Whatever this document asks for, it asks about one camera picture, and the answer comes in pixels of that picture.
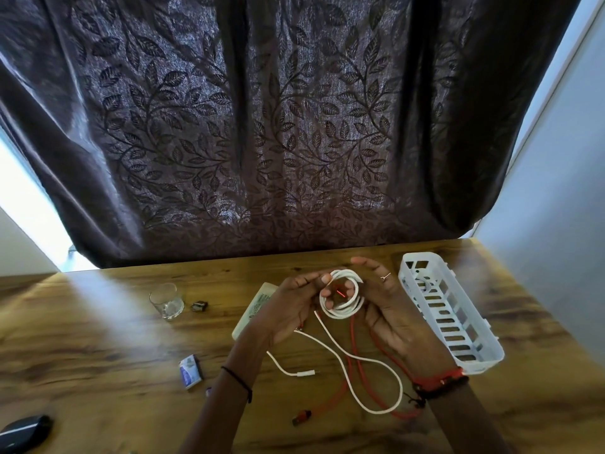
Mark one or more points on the black thread wristband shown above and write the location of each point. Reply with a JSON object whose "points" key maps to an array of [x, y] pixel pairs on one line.
{"points": [[241, 382]]}

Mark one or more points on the clear drinking glass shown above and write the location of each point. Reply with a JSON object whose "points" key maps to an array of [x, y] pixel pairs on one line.
{"points": [[168, 304]]}

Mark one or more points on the brown leaf-patterned curtain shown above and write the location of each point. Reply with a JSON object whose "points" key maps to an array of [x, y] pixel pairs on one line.
{"points": [[283, 127]]}

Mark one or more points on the person's right hand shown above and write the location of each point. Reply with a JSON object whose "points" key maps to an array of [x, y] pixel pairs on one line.
{"points": [[402, 326]]}

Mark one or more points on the white and blue eraser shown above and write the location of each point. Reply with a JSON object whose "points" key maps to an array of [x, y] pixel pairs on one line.
{"points": [[191, 372]]}

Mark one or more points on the red wristband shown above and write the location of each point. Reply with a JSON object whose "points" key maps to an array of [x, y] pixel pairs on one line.
{"points": [[439, 379]]}

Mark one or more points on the white plastic slotted basket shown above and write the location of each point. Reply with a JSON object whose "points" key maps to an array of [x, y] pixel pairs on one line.
{"points": [[477, 361]]}

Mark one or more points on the black earbuds case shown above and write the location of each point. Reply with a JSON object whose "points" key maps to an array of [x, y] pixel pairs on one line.
{"points": [[23, 435]]}

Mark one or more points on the person's left forearm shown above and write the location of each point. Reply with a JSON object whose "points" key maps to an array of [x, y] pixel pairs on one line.
{"points": [[222, 416]]}

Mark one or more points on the blue capped clear pen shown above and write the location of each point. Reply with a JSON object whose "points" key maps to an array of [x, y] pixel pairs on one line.
{"points": [[208, 391]]}

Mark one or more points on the small dark metal clip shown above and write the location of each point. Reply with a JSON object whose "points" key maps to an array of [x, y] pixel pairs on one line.
{"points": [[199, 305]]}

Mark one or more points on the pale green plastic case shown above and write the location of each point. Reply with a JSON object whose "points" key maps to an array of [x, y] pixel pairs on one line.
{"points": [[253, 312]]}

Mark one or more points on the person's left hand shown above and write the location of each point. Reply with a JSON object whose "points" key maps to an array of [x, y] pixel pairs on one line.
{"points": [[283, 312]]}

